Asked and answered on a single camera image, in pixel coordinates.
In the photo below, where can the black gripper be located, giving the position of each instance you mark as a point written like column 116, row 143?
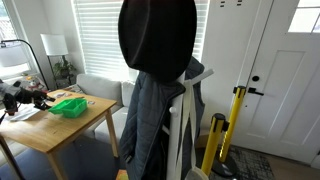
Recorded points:
column 12, row 98

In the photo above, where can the green plastic container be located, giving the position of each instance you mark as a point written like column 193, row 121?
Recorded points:
column 70, row 108

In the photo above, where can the white paper sheet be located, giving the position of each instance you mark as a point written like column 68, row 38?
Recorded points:
column 24, row 112

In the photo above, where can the light wooden table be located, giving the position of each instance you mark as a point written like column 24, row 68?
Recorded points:
column 48, row 133

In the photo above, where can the potted green plant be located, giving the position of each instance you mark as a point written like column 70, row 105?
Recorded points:
column 63, row 69

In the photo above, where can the white lamp shade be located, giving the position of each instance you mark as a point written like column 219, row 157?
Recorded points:
column 54, row 44

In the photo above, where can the white window blinds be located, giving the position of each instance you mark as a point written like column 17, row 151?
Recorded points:
column 97, row 23

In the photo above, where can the blue-grey puffer jacket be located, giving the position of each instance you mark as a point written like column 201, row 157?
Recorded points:
column 143, row 144

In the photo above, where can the black hood garment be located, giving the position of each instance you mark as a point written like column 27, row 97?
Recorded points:
column 158, row 36

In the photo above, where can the white door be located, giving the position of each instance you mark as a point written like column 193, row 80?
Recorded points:
column 280, row 113

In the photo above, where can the yellow stanchion post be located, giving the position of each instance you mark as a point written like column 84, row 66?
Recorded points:
column 224, row 165
column 218, row 125

